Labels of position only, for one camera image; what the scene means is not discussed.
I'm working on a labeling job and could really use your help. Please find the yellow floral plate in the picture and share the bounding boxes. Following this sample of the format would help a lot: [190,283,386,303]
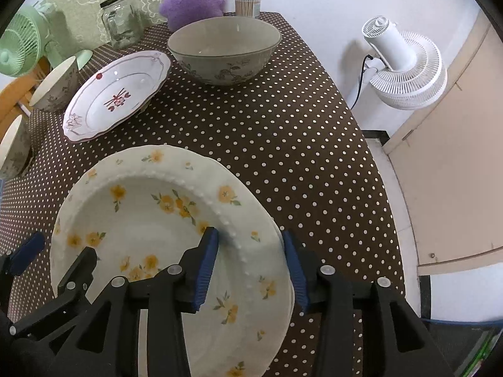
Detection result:
[50,145,295,377]

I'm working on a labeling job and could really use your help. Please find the brown polka dot tablecloth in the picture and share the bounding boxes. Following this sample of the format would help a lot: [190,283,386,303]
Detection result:
[0,12,405,377]

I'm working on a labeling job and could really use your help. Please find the large grey floral bowl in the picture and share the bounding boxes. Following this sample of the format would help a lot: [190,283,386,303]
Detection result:
[167,16,282,86]

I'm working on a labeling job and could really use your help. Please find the black fan cable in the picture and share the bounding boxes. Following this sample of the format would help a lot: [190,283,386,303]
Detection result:
[350,54,374,110]

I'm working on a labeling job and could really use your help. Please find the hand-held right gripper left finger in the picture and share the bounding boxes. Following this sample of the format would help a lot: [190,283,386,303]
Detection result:
[51,227,219,377]

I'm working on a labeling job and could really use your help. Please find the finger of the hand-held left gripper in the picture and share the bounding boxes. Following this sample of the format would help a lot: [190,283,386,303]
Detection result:
[0,231,45,296]
[8,247,98,336]

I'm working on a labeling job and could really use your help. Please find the green printed booklets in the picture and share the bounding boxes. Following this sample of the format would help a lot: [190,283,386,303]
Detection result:
[460,330,501,377]

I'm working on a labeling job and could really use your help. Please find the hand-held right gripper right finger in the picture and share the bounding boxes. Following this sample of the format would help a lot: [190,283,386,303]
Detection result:
[281,230,456,377]

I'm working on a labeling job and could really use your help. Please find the white standing fan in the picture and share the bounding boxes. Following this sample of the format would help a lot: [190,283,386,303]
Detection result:
[362,16,449,111]

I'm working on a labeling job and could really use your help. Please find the pink floral plate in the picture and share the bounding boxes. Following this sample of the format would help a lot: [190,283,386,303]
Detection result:
[63,51,172,143]

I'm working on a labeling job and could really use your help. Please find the wooden furniture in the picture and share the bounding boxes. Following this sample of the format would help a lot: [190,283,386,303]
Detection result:
[0,67,44,134]

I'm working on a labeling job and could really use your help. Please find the small cream floral bowl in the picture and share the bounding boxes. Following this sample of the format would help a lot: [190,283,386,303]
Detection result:
[0,115,34,180]
[29,56,81,112]

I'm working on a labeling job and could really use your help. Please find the green desk fan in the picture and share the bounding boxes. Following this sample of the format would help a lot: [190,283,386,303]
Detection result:
[0,2,94,78]

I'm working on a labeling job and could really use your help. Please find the clear cotton swab container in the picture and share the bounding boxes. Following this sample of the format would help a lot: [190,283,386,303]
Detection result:
[235,0,262,19]

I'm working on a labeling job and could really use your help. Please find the green patterned wall mat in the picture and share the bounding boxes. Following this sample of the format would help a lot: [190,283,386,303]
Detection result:
[35,0,169,52]

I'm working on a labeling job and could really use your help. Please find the glass jar with lid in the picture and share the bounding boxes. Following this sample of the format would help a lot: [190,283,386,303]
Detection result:
[100,0,144,50]

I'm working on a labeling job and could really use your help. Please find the cream door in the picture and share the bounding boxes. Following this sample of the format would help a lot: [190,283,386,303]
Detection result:
[381,12,503,276]

